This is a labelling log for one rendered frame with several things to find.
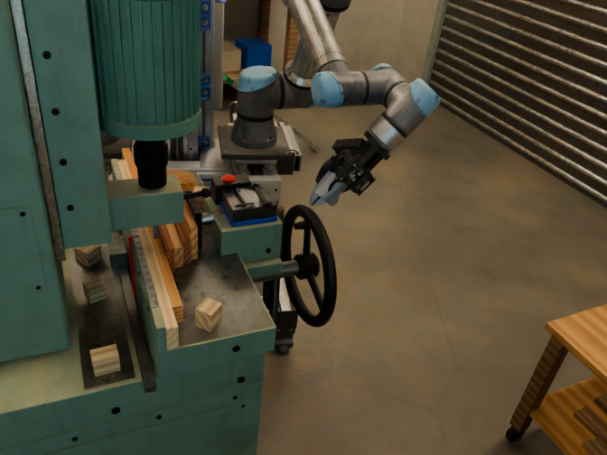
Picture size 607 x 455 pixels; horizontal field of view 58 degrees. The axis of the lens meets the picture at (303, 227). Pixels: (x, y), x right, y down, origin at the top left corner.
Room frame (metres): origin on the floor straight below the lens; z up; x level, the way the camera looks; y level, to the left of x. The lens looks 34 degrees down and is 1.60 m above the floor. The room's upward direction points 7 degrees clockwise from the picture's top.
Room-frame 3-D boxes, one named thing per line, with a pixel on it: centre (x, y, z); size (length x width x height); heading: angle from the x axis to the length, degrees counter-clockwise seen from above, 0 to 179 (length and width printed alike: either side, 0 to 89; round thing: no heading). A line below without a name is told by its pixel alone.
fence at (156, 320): (0.90, 0.34, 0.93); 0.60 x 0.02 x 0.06; 27
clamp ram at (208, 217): (0.97, 0.20, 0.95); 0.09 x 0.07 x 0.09; 27
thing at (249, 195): (1.01, 0.13, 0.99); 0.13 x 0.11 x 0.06; 27
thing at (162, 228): (0.92, 0.29, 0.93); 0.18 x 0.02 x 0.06; 27
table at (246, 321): (0.97, 0.21, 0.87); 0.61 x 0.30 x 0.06; 27
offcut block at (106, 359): (0.67, 0.32, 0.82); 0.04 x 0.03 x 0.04; 120
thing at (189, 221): (0.98, 0.26, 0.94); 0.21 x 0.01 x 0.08; 27
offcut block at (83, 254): (0.97, 0.47, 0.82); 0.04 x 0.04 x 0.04; 66
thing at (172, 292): (0.98, 0.34, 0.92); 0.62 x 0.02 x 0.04; 27
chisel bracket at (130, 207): (0.87, 0.31, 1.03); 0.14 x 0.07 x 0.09; 117
